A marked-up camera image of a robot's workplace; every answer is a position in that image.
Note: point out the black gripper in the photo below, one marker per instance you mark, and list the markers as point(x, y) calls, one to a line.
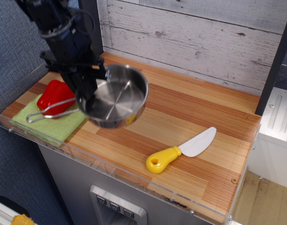
point(71, 54)

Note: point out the metal pot with wire handle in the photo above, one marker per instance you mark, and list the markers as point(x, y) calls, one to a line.
point(117, 102)

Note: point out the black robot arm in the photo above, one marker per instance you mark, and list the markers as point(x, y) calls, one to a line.
point(53, 16)

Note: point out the red bell pepper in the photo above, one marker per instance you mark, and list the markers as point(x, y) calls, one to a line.
point(55, 92)

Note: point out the green cloth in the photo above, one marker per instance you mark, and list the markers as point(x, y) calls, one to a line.
point(53, 131)

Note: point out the grey toy fridge cabinet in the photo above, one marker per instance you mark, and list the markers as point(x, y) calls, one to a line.
point(74, 179)

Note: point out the clear acrylic guard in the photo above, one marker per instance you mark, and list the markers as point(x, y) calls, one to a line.
point(52, 180)

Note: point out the silver dispenser panel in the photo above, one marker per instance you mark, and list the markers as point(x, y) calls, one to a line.
point(114, 210)

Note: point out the yellow object at corner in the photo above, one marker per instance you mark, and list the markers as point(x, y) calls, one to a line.
point(22, 220)

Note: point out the dark left post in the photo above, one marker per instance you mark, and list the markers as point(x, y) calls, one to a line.
point(92, 24)

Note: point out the dark post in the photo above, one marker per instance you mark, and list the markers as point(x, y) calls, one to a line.
point(272, 76)
point(92, 24)

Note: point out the yellow handled toy knife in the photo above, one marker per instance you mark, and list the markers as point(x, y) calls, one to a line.
point(157, 162)

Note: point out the dark right post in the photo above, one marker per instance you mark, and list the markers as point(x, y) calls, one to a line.
point(272, 76)

